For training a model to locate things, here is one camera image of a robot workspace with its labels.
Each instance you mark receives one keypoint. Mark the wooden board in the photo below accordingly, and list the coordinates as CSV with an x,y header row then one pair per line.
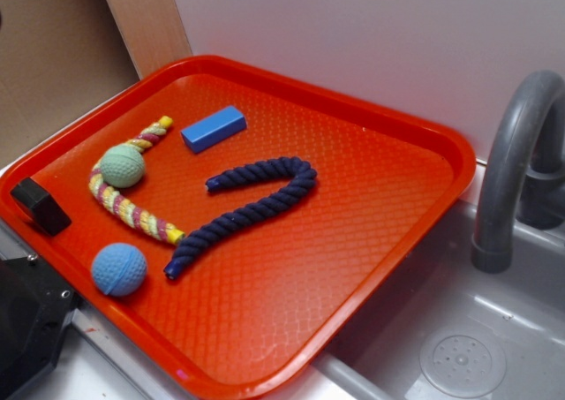
x,y
152,31

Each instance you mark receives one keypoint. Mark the blue dimpled ball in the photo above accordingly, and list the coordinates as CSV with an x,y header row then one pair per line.
x,y
119,269

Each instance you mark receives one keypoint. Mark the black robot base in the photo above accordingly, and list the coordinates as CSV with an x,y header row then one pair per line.
x,y
37,305

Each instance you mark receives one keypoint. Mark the blue rectangular block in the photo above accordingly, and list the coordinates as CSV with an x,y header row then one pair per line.
x,y
213,129

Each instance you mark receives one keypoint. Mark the grey toy faucet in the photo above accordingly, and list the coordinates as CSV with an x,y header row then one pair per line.
x,y
524,177

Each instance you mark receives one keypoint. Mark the green dimpled ball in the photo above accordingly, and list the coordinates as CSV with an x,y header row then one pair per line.
x,y
122,166

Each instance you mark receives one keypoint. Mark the grey plastic sink basin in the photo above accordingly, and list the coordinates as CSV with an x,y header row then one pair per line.
x,y
440,329

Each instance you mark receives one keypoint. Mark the red plastic tray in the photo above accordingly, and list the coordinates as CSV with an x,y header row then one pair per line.
x,y
256,308

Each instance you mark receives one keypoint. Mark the multicolour braided rope toy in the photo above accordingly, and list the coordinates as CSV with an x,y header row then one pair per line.
x,y
113,200

